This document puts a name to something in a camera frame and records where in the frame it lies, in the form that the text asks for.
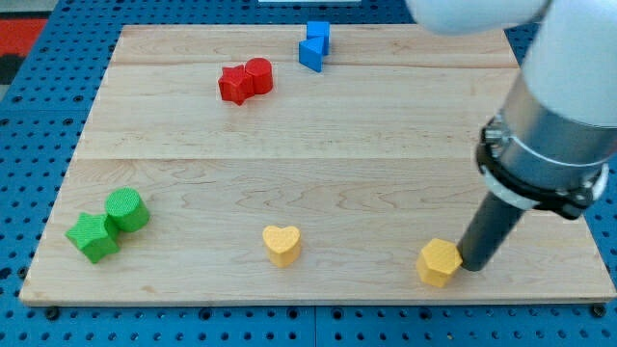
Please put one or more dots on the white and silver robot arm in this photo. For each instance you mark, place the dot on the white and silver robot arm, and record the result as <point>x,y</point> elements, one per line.
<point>549,145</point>

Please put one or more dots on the yellow heart block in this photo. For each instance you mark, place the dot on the yellow heart block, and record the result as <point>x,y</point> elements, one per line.
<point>283,244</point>

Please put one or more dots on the green star block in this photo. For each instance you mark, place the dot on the green star block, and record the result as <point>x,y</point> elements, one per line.
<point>95,236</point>

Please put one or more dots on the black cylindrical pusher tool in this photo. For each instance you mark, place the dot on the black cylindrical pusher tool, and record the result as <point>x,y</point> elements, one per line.
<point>490,225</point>

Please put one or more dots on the red cylinder block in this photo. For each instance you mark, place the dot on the red cylinder block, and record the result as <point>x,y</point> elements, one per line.
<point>261,72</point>

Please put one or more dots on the blue triangle block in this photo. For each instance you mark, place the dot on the blue triangle block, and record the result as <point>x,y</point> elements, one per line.
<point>311,53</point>

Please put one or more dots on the blue cube block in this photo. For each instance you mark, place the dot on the blue cube block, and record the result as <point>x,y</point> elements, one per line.
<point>319,29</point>

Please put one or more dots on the wooden board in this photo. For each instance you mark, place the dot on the wooden board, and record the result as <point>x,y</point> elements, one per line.
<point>370,159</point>

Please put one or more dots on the green cylinder block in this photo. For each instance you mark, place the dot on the green cylinder block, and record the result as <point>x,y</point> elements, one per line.
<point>127,209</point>

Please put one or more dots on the yellow hexagon block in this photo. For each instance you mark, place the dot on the yellow hexagon block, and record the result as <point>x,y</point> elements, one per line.
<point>437,262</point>

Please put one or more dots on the red star block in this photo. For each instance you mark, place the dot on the red star block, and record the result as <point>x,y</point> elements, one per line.
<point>235,84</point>

